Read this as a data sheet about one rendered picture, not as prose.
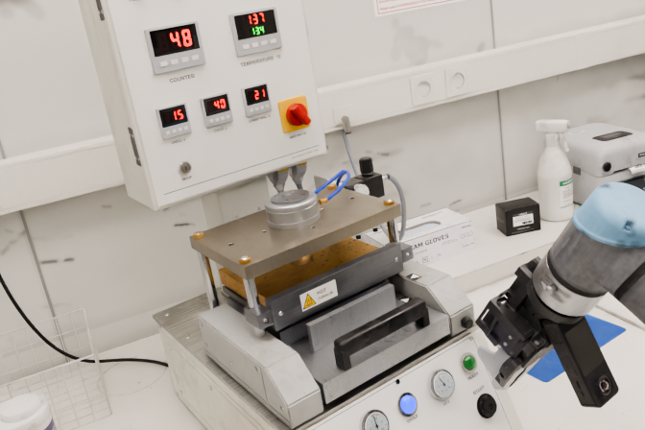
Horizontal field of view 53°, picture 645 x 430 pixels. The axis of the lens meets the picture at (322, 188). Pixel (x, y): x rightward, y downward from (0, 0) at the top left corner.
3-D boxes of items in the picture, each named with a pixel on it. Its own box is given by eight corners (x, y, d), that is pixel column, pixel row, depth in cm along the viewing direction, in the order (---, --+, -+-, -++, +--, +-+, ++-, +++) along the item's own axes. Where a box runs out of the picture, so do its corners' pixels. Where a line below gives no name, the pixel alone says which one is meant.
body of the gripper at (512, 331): (510, 303, 88) (549, 249, 79) (556, 353, 83) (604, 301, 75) (470, 325, 84) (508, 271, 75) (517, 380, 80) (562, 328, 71)
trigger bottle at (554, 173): (535, 220, 163) (528, 124, 156) (546, 208, 169) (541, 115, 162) (569, 224, 158) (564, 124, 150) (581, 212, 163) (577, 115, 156)
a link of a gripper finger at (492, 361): (474, 359, 91) (499, 324, 85) (503, 394, 88) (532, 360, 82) (459, 369, 90) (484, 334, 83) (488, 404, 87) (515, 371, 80)
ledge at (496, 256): (336, 273, 163) (333, 256, 162) (590, 187, 192) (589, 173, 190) (395, 320, 136) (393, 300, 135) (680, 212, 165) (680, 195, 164)
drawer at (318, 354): (224, 330, 106) (214, 287, 103) (332, 281, 117) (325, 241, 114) (327, 410, 82) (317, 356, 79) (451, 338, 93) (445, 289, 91)
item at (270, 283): (223, 292, 103) (210, 236, 100) (334, 245, 114) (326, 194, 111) (278, 328, 89) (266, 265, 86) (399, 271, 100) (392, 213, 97)
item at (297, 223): (185, 278, 106) (167, 204, 102) (336, 219, 122) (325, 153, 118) (256, 328, 86) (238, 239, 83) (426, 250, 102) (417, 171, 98)
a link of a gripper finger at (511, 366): (509, 366, 86) (537, 331, 80) (518, 376, 85) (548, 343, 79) (485, 381, 84) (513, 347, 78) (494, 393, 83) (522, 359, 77)
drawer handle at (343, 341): (335, 366, 84) (331, 339, 83) (420, 320, 92) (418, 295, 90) (345, 371, 82) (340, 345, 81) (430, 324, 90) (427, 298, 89)
